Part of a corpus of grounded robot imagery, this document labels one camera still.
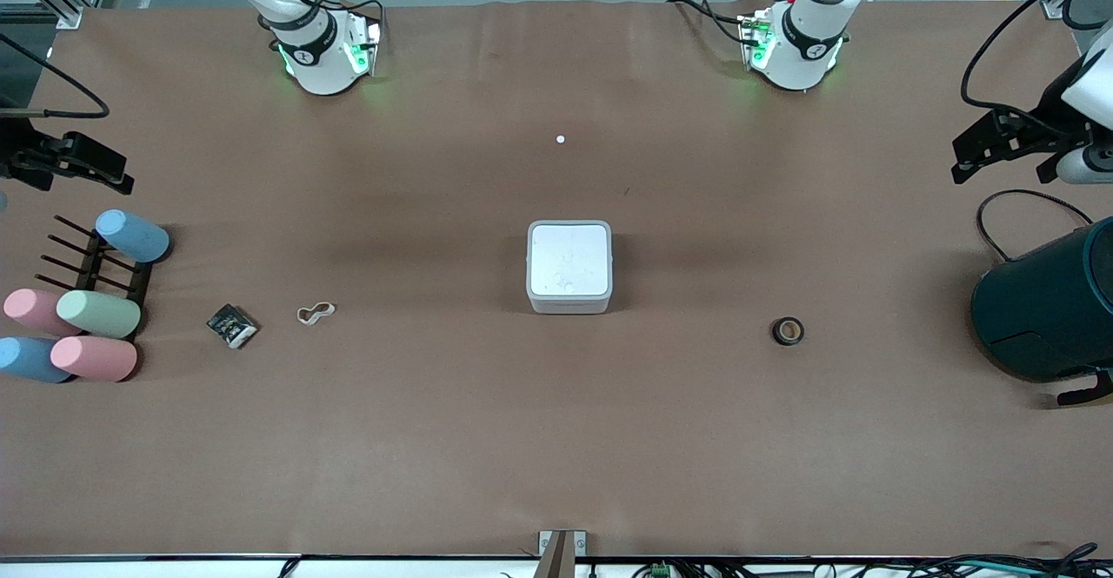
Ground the black snack wrapper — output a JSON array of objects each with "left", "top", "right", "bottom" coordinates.
[{"left": 206, "top": 302, "right": 259, "bottom": 350}]

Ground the white square lidded bin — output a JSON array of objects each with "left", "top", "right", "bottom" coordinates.
[{"left": 526, "top": 220, "right": 614, "bottom": 316}]

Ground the dark teal round bin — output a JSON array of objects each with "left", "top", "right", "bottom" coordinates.
[{"left": 970, "top": 216, "right": 1113, "bottom": 408}]

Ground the blue cup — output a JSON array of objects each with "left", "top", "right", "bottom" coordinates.
[
  {"left": 0, "top": 336, "right": 72, "bottom": 385},
  {"left": 94, "top": 209, "right": 171, "bottom": 264}
]

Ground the black cup rack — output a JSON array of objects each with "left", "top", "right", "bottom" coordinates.
[{"left": 35, "top": 215, "right": 156, "bottom": 336}]

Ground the green cup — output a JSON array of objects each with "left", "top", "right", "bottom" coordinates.
[{"left": 56, "top": 289, "right": 143, "bottom": 340}]

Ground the pink cup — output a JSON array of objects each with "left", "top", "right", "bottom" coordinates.
[
  {"left": 50, "top": 336, "right": 139, "bottom": 383},
  {"left": 3, "top": 288, "right": 79, "bottom": 337}
]

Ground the green lit base connector box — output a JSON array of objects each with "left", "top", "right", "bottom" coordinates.
[
  {"left": 345, "top": 17, "right": 384, "bottom": 77},
  {"left": 736, "top": 8, "right": 777, "bottom": 73}
]

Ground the brown table cover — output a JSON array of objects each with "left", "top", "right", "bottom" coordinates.
[{"left": 0, "top": 0, "right": 1113, "bottom": 560}]

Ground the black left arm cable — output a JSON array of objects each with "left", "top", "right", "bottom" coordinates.
[{"left": 960, "top": 0, "right": 1113, "bottom": 137}]

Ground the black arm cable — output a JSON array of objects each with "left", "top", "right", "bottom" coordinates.
[
  {"left": 0, "top": 33, "right": 111, "bottom": 120},
  {"left": 960, "top": 0, "right": 1113, "bottom": 137}
]

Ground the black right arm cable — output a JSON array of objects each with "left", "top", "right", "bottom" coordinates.
[{"left": 0, "top": 33, "right": 111, "bottom": 120}]

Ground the thin black looped cable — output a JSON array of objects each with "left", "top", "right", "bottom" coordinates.
[{"left": 976, "top": 188, "right": 1095, "bottom": 262}]

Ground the white table edge rail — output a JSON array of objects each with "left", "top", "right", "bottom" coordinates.
[{"left": 0, "top": 554, "right": 1113, "bottom": 578}]

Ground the black cable bundle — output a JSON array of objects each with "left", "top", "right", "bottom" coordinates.
[{"left": 904, "top": 542, "right": 1113, "bottom": 578}]

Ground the grey metal table bracket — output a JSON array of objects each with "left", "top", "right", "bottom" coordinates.
[{"left": 537, "top": 529, "right": 587, "bottom": 578}]

